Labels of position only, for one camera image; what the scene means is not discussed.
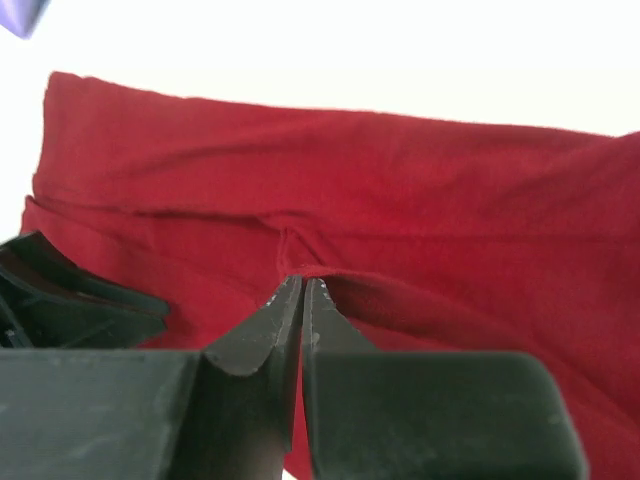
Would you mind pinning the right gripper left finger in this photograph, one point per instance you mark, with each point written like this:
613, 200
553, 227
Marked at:
240, 416

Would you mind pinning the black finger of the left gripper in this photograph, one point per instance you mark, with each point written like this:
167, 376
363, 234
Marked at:
47, 301

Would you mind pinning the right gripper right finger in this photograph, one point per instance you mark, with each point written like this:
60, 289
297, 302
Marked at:
347, 413

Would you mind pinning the red t-shirt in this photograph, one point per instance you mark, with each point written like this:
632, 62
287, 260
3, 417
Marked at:
431, 235

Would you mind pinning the purple t-shirt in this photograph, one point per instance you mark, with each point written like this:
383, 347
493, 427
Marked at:
20, 17

